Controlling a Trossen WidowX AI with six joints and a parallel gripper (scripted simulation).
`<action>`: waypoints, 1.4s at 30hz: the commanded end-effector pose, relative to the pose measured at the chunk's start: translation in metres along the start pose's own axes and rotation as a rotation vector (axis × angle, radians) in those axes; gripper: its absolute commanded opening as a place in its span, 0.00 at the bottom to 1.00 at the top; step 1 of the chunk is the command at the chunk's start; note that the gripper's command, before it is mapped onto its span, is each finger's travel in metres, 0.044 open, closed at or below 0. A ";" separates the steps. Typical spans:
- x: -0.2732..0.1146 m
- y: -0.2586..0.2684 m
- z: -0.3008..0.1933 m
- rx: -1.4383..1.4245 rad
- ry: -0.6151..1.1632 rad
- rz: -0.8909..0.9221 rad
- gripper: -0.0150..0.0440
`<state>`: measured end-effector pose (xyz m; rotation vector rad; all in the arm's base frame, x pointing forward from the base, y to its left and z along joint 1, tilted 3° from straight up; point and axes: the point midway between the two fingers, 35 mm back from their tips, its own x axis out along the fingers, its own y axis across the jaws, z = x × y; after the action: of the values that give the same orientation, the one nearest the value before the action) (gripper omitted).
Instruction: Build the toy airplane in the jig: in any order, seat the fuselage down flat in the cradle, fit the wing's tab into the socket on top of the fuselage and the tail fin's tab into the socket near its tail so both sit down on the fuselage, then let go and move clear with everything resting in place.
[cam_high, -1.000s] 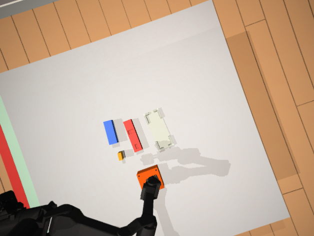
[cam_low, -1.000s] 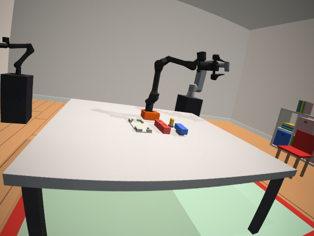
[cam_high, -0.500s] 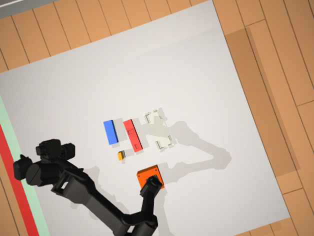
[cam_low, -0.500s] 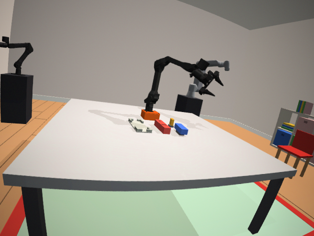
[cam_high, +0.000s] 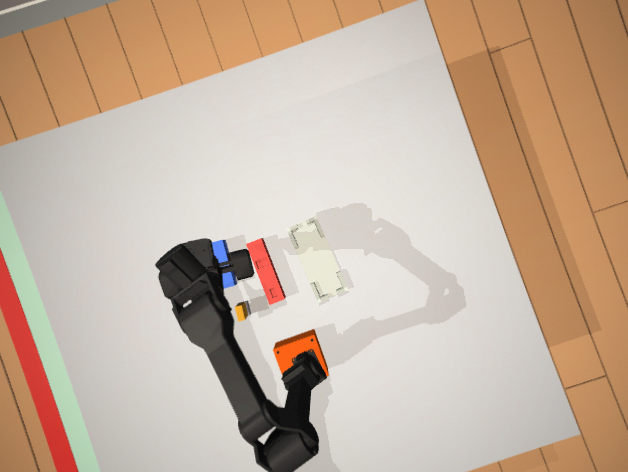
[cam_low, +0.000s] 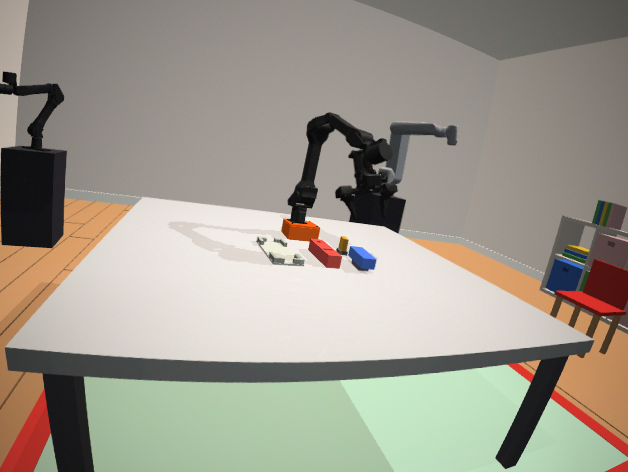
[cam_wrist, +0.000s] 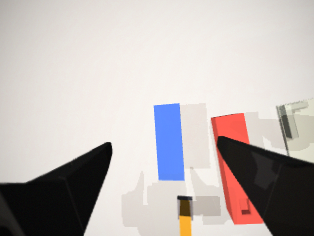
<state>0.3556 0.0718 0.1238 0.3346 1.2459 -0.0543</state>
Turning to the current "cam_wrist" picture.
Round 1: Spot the orange rectangular block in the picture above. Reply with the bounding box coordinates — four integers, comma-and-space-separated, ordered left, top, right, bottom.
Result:
180, 200, 191, 236

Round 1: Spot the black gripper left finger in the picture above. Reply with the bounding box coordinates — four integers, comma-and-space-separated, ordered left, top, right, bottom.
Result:
0, 142, 113, 236

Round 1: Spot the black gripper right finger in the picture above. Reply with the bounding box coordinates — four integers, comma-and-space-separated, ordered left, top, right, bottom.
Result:
217, 136, 314, 236

